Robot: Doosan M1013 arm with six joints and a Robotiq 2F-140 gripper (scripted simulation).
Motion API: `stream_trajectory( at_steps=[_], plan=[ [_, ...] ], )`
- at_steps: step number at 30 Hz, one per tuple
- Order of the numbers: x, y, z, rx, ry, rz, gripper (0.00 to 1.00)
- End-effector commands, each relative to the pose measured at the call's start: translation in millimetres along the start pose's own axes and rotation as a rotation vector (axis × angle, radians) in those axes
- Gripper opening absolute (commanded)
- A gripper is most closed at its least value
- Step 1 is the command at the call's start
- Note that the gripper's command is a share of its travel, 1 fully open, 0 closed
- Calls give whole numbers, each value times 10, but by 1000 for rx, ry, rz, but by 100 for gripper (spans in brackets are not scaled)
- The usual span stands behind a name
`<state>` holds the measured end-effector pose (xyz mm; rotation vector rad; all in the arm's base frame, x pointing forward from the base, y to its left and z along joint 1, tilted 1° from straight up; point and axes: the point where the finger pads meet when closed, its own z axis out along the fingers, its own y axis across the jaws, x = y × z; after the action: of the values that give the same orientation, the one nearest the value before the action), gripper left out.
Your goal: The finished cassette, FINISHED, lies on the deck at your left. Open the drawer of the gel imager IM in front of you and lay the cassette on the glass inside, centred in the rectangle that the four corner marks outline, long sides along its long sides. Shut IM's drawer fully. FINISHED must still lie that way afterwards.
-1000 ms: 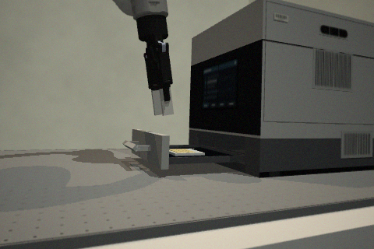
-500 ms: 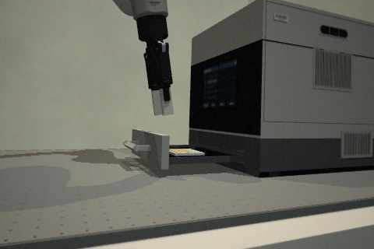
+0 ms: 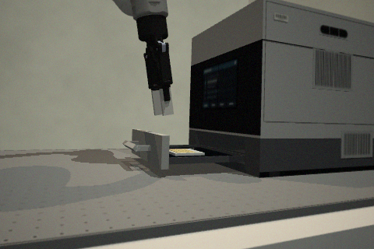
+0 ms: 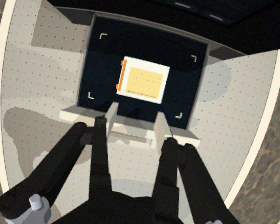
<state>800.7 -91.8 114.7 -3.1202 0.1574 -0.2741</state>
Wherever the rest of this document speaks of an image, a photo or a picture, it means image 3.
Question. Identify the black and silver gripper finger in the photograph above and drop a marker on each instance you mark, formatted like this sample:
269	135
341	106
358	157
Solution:
163	69
153	83

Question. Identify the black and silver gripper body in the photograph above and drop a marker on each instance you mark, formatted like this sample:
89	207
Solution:
152	28

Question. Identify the grey benchtop instrument with drawer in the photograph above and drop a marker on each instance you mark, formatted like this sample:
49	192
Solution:
277	89

